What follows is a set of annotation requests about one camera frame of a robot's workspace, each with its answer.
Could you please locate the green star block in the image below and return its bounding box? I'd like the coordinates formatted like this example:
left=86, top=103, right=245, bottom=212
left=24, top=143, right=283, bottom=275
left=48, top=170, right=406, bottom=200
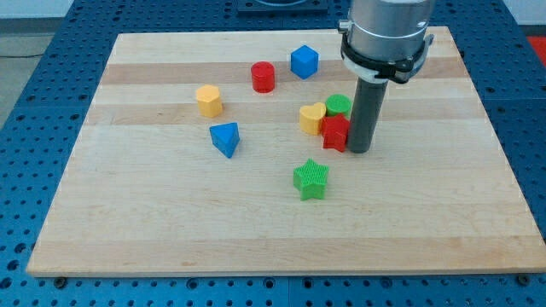
left=293, top=159, right=329, bottom=200

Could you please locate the blue triangle block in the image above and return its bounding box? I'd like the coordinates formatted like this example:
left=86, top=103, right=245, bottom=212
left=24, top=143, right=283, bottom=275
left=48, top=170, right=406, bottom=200
left=209, top=122, right=240, bottom=159

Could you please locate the yellow hexagon block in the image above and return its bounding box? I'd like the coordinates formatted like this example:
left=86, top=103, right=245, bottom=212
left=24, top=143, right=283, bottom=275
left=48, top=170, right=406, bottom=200
left=195, top=84, right=224, bottom=118

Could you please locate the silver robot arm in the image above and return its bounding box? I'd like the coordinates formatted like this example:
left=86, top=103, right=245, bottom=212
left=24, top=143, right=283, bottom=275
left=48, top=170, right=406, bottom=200
left=338, top=0, right=435, bottom=61

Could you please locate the blue perforated table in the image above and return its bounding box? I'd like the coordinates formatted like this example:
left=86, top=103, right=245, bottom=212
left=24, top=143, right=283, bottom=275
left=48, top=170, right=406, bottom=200
left=1, top=1, right=545, bottom=306

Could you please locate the green cylinder block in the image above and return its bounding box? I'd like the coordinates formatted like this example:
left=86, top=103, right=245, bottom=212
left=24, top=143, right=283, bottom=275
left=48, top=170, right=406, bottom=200
left=325, top=94, right=352, bottom=118

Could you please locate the blue cube block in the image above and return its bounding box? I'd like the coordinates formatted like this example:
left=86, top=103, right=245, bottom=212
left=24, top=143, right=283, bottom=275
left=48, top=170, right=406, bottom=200
left=290, top=45, right=319, bottom=79

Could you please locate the red star block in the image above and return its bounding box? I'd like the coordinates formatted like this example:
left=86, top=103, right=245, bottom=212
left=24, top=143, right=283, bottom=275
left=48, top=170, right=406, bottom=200
left=322, top=113, right=350, bottom=153

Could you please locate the red cylinder block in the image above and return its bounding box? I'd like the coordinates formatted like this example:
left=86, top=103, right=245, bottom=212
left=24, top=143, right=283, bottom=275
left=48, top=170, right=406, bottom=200
left=251, top=61, right=276, bottom=93

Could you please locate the black white clamp ring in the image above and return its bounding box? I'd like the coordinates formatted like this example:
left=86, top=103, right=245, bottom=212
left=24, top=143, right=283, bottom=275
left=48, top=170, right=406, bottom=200
left=340, top=32, right=435, bottom=85

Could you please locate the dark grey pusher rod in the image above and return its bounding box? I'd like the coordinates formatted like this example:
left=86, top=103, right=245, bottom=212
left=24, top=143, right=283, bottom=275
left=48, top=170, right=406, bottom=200
left=346, top=78, right=387, bottom=154

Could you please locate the wooden board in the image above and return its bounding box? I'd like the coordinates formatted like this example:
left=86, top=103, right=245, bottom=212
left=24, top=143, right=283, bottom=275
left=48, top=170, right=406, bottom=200
left=26, top=26, right=545, bottom=277

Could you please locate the yellow heart block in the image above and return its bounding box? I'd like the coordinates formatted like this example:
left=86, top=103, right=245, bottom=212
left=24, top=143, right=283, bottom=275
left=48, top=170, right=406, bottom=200
left=299, top=102, right=327, bottom=136

